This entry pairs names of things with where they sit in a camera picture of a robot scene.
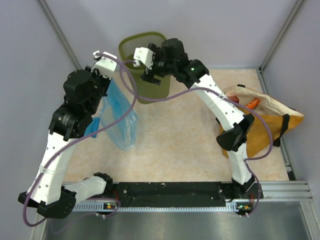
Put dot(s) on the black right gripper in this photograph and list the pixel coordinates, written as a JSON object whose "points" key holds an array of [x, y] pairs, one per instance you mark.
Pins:
{"points": [[158, 53]]}

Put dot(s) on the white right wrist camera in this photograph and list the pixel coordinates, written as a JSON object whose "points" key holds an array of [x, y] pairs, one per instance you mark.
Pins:
{"points": [[143, 55]]}

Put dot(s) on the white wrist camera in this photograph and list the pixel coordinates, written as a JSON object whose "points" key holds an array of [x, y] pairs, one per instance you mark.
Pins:
{"points": [[143, 55], [105, 66]]}

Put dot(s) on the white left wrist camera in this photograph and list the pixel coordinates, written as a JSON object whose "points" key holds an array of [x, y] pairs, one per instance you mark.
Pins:
{"points": [[105, 66]]}

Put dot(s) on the yellow canvas tote bag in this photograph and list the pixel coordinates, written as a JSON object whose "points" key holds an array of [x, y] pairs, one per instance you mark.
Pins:
{"points": [[278, 117]]}

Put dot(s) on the red box in tote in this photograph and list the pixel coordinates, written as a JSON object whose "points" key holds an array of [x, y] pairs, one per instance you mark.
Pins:
{"points": [[234, 98]]}

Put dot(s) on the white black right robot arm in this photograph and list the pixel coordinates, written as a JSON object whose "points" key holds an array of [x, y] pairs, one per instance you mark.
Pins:
{"points": [[170, 59]]}

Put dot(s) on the olive green plastic trash bin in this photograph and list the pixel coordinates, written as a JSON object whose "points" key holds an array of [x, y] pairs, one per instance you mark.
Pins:
{"points": [[126, 50]]}

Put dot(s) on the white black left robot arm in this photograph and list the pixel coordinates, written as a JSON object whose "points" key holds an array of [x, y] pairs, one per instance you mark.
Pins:
{"points": [[52, 200]]}

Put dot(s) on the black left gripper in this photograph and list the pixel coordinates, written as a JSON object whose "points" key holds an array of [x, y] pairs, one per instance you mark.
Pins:
{"points": [[106, 80]]}

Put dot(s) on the grey slotted cable duct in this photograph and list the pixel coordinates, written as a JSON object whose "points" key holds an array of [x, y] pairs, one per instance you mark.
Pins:
{"points": [[91, 206]]}

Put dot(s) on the orange packet in tote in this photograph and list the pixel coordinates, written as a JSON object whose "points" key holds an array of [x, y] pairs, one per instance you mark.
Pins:
{"points": [[253, 104]]}

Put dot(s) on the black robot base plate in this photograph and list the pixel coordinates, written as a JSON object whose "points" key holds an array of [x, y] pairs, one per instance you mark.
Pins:
{"points": [[177, 194]]}

